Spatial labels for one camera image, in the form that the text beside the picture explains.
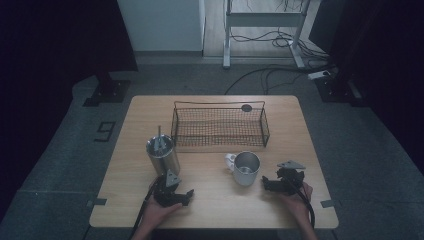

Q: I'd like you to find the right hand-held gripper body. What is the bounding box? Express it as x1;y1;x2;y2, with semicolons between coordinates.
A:
274;159;307;196

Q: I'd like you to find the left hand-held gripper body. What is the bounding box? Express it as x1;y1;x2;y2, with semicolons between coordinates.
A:
153;169;184;208

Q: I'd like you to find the long black floor cable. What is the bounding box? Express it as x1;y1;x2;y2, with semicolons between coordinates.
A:
224;65;336;96

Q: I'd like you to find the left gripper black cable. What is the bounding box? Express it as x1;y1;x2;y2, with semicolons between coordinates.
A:
129;174;164;240

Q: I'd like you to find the white mug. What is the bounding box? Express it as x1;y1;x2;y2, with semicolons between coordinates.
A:
224;151;262;187

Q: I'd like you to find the bundle of floor cables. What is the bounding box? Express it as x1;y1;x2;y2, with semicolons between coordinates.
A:
229;29;332;62

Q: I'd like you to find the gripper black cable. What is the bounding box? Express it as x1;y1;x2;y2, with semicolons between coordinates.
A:
288;178;316;230
129;174;164;240

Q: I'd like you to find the dark curtain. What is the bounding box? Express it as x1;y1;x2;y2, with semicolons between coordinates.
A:
309;0;424;174
0;0;139;214

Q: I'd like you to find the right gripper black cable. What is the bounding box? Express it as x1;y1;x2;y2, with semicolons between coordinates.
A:
288;178;316;230

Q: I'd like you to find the steel tumbler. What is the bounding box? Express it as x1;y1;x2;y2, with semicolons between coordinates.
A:
145;133;181;177

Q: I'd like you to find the white desk frame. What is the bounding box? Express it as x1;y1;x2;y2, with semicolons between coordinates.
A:
222;0;314;70

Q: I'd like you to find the person's left hand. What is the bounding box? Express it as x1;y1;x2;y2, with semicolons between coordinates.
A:
142;195;183;232

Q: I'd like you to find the white cabinet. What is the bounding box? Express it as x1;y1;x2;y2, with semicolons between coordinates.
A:
117;0;206;53

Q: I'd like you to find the person's right hand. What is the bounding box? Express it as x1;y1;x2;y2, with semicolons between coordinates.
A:
279;182;314;222

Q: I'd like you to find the metal straw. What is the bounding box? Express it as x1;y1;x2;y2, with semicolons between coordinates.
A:
155;125;168;154

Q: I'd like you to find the white power strip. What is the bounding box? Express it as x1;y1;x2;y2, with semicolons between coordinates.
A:
306;69;332;81

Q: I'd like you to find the black stand base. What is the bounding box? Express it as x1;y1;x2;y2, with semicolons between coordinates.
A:
82;71;132;108
314;73;365;105

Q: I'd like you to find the black wire basket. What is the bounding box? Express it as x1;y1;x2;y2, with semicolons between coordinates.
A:
170;100;271;149

